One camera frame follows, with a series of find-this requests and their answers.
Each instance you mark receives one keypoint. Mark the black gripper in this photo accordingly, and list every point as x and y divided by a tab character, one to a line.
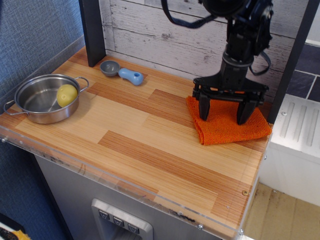
230	84

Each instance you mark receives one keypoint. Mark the orange knitted cloth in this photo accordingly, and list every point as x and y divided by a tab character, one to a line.
221	125

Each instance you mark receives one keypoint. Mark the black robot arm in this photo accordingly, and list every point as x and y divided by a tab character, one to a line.
248	35

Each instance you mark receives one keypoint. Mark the white ribbed side unit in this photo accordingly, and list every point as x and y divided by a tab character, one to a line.
292	161

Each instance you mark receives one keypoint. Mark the grey and blue scoop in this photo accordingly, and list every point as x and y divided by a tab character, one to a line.
112	68

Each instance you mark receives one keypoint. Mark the clear acrylic table guard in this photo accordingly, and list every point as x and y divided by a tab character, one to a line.
159	164

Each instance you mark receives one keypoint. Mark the yellow toy potato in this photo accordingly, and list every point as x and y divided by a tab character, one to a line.
66	94

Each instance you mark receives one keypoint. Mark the silver dispenser button panel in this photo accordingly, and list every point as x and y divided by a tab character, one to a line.
115	224

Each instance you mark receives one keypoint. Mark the stainless steel pot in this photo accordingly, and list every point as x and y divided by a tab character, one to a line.
37	98

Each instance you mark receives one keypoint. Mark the black and yellow object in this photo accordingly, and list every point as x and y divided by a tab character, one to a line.
11	230

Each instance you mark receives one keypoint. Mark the dark right frame post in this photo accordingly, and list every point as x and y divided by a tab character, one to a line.
303	31

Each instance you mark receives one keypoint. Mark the dark frame post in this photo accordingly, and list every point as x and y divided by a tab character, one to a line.
92	30
303	31

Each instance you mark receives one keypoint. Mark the dark left frame post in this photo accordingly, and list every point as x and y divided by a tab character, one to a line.
92	30

